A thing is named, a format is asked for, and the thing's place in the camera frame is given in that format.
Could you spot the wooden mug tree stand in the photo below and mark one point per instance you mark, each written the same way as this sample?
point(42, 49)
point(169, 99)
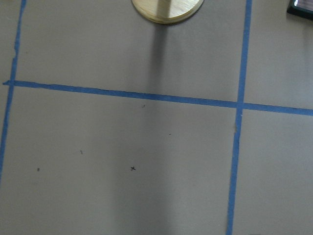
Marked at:
point(167, 11)

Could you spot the black framed glass rack tray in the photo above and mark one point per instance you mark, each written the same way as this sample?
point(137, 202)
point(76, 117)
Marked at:
point(302, 8)

